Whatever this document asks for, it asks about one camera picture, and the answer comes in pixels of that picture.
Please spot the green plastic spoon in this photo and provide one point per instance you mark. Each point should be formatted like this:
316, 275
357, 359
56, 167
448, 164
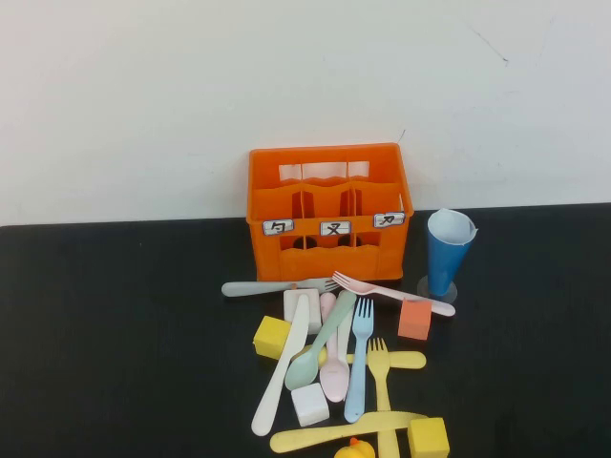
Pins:
303, 369

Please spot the blue cone cup clear base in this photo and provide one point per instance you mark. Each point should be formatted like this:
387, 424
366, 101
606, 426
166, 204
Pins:
444, 264

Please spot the white plastic knife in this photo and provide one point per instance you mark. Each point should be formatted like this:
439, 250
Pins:
286, 362

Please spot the white label reading 叉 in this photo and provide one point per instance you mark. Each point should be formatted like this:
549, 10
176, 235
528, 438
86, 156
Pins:
335, 228

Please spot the orange plastic cutlery holder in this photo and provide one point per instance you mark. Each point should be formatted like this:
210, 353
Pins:
329, 202

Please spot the large white foam block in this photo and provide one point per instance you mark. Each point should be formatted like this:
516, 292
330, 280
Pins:
315, 310

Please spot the yellow plastic fork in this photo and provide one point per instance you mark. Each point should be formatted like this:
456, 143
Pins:
380, 377

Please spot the yellow plastic spoon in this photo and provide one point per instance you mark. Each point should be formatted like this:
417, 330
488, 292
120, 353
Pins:
406, 360

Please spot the white label reading 勺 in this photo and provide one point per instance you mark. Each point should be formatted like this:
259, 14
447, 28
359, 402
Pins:
277, 227

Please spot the blue plastic fork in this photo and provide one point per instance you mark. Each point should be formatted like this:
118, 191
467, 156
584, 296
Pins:
359, 362

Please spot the grey-green plastic fork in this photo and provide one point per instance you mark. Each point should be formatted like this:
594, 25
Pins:
258, 288

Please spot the pink plastic fork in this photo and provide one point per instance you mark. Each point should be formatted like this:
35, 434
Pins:
382, 291

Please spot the yellow rubber duck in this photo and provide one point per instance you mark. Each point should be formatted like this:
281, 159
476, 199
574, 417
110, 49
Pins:
353, 449

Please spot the orange foam block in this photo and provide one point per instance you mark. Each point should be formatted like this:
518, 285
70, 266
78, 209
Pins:
414, 320

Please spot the small white foam block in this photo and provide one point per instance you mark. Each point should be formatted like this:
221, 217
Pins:
310, 405

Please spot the pink plastic spoon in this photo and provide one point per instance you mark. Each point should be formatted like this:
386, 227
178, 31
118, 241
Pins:
335, 379

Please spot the yellow foam block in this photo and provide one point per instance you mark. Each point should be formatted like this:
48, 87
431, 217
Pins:
269, 339
429, 439

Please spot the white label reading 刀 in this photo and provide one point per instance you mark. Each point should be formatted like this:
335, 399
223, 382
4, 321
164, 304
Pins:
389, 220

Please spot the yellow plastic knife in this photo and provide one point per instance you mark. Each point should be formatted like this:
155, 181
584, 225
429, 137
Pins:
324, 436

